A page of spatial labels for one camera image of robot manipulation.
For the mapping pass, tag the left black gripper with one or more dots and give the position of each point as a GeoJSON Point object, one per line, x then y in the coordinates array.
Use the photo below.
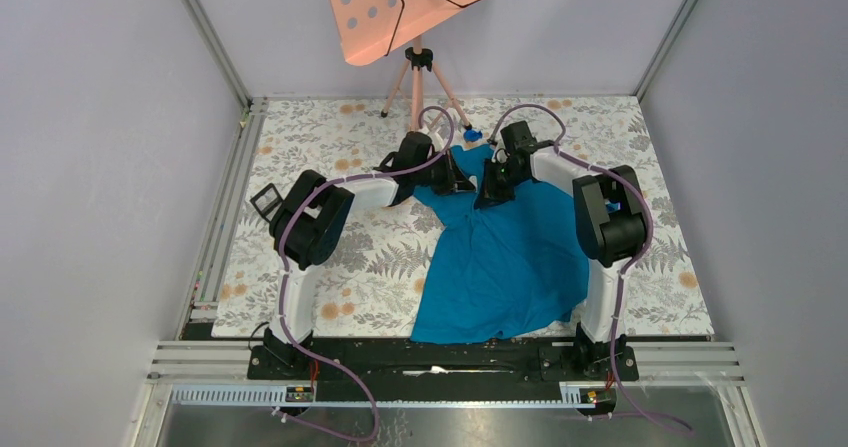
{"type": "Point", "coordinates": [454, 179]}

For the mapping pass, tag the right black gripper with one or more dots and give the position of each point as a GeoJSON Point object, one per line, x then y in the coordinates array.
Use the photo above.
{"type": "Point", "coordinates": [490, 194]}

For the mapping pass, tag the blue t-shirt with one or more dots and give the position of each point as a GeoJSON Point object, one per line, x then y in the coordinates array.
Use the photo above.
{"type": "Point", "coordinates": [502, 271]}

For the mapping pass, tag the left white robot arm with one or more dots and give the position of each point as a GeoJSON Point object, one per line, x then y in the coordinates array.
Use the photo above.
{"type": "Point", "coordinates": [306, 224]}

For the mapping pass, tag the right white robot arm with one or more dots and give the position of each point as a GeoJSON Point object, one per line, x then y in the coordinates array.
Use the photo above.
{"type": "Point", "coordinates": [612, 221]}

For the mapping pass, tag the floral patterned table mat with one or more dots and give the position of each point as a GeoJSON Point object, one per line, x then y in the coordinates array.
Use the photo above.
{"type": "Point", "coordinates": [373, 283]}

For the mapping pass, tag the pink music stand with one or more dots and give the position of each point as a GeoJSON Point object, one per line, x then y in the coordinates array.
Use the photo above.
{"type": "Point", "coordinates": [372, 29]}

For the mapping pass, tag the black square frame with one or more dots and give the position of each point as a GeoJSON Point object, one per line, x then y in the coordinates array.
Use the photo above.
{"type": "Point", "coordinates": [266, 202]}

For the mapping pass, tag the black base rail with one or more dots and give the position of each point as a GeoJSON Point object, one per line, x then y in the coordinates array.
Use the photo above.
{"type": "Point", "coordinates": [397, 369]}

